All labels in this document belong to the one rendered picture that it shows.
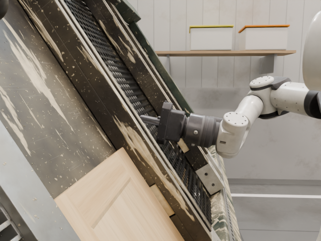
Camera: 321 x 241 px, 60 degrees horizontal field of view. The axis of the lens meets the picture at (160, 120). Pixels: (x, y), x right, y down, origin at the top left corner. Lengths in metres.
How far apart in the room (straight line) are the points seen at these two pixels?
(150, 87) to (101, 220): 0.84
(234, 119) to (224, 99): 3.22
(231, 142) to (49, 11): 0.54
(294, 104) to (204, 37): 2.54
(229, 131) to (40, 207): 0.54
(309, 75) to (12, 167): 0.28
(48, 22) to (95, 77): 0.16
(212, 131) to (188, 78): 3.19
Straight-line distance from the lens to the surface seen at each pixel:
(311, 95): 0.83
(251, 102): 0.91
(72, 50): 0.65
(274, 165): 4.32
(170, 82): 2.10
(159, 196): 0.64
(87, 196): 0.42
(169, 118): 0.76
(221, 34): 3.36
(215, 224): 1.04
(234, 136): 0.75
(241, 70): 4.03
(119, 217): 0.48
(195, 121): 0.75
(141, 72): 1.21
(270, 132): 4.19
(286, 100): 0.90
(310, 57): 0.24
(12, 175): 0.31
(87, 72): 0.63
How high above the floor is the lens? 1.37
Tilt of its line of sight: 8 degrees down
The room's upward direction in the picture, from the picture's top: straight up
